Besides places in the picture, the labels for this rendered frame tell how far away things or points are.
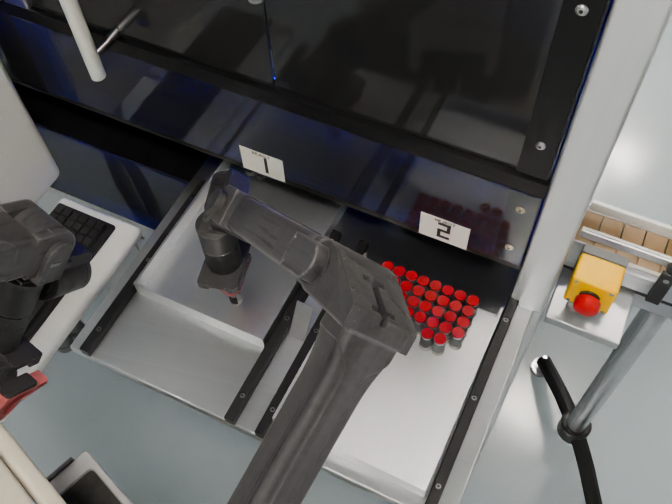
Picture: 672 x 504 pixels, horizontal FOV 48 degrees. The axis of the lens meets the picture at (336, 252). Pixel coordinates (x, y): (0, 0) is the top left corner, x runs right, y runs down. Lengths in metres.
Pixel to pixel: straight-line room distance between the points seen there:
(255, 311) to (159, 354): 0.18
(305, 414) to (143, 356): 0.68
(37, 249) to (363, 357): 0.38
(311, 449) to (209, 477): 1.47
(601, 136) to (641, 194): 1.74
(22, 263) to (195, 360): 0.51
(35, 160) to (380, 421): 0.86
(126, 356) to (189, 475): 0.88
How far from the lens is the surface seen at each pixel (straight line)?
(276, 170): 1.32
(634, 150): 2.84
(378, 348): 0.68
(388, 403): 1.25
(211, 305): 1.35
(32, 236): 0.86
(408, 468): 1.21
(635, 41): 0.89
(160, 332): 1.34
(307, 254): 0.73
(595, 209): 1.40
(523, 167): 1.07
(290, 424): 0.70
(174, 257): 1.41
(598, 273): 1.24
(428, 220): 1.24
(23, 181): 1.62
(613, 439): 2.27
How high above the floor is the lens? 2.04
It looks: 57 degrees down
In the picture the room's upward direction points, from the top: 3 degrees counter-clockwise
